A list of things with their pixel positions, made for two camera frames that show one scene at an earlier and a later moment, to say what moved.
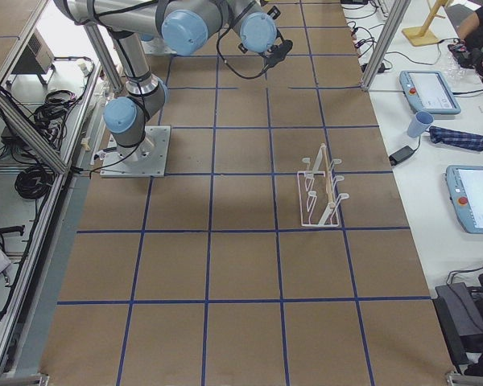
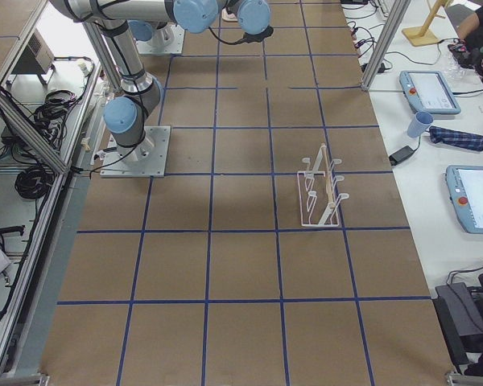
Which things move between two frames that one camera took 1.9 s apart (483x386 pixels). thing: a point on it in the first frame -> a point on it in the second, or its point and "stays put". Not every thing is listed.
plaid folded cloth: [476, 142] stays put
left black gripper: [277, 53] -> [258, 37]
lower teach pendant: [473, 190] stays put
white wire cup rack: [319, 203] stays put
